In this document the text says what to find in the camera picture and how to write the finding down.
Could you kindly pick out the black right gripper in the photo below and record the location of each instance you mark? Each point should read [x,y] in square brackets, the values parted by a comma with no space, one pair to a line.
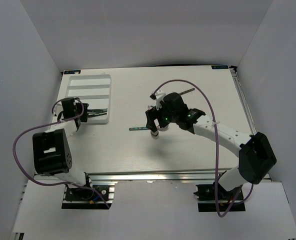
[152,115]

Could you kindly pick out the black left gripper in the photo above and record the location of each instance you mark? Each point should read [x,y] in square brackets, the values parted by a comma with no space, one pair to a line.
[84,117]

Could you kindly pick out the pink handled spoon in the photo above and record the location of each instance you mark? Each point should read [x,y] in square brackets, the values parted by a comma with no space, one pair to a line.
[159,129]

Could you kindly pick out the green handled fork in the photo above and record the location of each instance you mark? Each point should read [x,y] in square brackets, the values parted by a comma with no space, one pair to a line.
[94,111]

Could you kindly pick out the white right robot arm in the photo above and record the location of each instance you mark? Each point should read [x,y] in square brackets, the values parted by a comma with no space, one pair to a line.
[255,154]

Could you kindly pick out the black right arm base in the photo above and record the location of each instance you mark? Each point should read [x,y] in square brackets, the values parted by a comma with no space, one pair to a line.
[205,196]

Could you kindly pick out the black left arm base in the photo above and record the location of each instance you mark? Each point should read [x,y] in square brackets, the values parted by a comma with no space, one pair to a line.
[82,199]

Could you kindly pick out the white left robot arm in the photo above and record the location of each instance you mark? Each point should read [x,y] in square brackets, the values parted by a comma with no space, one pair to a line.
[51,152]

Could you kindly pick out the white cutlery tray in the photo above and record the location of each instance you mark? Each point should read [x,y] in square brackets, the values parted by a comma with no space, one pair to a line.
[92,89]

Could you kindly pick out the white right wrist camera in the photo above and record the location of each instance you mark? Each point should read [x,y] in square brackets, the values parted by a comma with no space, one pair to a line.
[158,96]

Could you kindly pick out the green handled spoon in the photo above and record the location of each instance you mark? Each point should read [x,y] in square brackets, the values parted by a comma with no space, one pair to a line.
[139,128]

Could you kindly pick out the aluminium table frame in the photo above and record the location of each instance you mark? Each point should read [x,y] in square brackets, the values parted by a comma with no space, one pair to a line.
[152,181]

